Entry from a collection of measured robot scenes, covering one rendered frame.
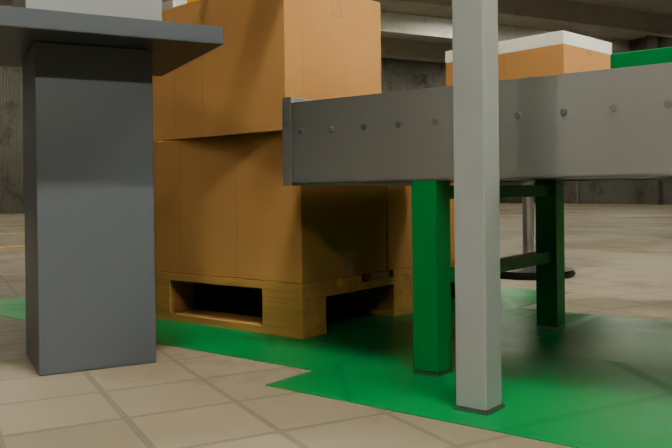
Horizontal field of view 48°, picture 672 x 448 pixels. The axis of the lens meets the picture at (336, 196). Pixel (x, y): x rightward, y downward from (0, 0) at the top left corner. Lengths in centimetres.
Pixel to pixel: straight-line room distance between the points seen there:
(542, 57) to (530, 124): 180
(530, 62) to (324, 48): 138
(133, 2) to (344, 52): 66
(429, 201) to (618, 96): 43
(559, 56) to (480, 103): 192
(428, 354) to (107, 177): 79
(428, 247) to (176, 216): 98
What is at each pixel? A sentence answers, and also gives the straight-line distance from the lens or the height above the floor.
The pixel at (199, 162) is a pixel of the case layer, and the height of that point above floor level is 47.
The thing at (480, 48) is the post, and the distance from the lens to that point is 134.
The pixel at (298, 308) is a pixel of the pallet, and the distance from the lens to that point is 201.
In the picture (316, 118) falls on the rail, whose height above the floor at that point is 55.
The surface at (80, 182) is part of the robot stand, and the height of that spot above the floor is 41.
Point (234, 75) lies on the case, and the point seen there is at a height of 71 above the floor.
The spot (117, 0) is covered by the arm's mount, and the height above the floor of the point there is 81.
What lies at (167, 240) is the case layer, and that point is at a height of 24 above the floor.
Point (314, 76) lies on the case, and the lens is 207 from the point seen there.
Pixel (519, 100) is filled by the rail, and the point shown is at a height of 55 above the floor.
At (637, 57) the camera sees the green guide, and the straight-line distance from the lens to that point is 154.
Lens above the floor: 38
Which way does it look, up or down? level
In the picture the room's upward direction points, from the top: 1 degrees counter-clockwise
